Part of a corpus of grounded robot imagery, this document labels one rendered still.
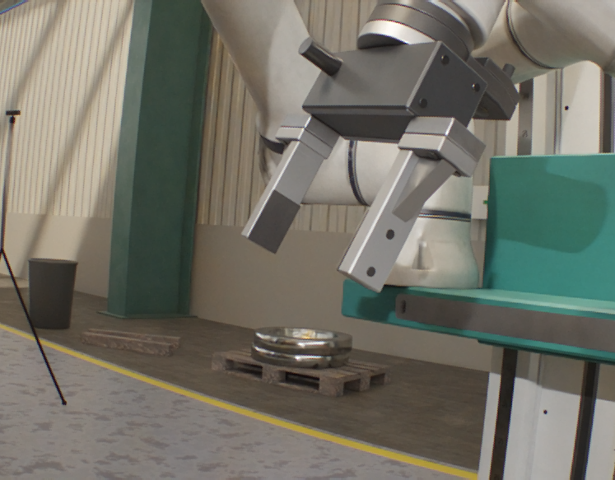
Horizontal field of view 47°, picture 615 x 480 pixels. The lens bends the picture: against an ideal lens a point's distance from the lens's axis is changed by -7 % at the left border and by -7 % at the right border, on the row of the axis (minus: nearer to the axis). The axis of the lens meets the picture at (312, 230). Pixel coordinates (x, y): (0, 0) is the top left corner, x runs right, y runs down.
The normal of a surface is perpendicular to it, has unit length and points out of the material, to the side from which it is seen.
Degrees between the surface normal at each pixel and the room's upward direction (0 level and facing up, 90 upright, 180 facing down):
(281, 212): 96
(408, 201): 124
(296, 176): 96
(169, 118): 90
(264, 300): 90
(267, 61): 137
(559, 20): 154
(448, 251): 68
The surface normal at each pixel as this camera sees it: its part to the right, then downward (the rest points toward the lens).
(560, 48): -0.47, 0.88
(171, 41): 0.74, 0.04
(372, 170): -0.51, 0.25
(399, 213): 0.19, 0.56
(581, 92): -0.77, -0.06
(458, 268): 0.54, -0.21
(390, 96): -0.74, -0.46
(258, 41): 0.05, 0.73
